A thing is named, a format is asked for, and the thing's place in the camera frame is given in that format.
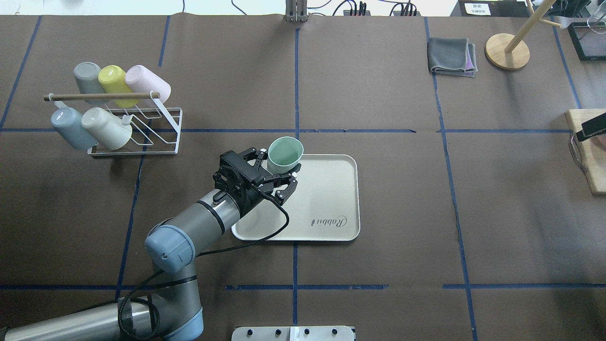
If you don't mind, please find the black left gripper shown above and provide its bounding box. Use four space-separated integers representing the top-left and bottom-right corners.
214 147 297 218

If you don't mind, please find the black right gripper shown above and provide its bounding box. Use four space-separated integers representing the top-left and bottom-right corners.
575 113 606 142

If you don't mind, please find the green cup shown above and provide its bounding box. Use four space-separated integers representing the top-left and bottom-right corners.
267 136 304 174

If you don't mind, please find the beige rabbit tray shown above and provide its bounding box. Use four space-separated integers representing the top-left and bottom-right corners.
232 154 361 242

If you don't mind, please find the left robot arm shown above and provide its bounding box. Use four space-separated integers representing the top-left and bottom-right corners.
1 148 301 341

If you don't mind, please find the black square tray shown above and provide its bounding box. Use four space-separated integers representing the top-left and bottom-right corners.
568 22 606 61

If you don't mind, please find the pink cup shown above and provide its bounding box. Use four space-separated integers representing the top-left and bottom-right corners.
125 65 171 103

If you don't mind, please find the beige cup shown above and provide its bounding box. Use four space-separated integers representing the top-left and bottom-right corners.
81 107 132 151

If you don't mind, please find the yellow cup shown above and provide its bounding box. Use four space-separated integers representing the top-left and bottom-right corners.
98 65 139 108

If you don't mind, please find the blue-grey cup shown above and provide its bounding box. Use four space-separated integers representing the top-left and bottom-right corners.
50 107 98 151

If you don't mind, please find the grey cup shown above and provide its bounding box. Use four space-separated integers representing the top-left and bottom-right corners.
73 61 105 94

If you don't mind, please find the wooden cutting board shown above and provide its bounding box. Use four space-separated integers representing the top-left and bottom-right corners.
565 108 606 195

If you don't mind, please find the wooden stand with round base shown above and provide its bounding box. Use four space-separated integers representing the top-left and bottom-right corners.
484 0 562 71

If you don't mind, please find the grey folded cloth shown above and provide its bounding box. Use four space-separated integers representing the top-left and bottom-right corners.
427 37 478 78

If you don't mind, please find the white wire cup rack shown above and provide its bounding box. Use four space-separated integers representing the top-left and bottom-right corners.
44 91 183 158

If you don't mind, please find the aluminium frame post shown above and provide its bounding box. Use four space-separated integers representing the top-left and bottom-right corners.
284 0 309 22

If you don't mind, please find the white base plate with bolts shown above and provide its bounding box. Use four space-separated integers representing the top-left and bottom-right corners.
231 325 356 341

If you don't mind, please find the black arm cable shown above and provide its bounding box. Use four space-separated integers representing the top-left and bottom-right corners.
116 187 290 339

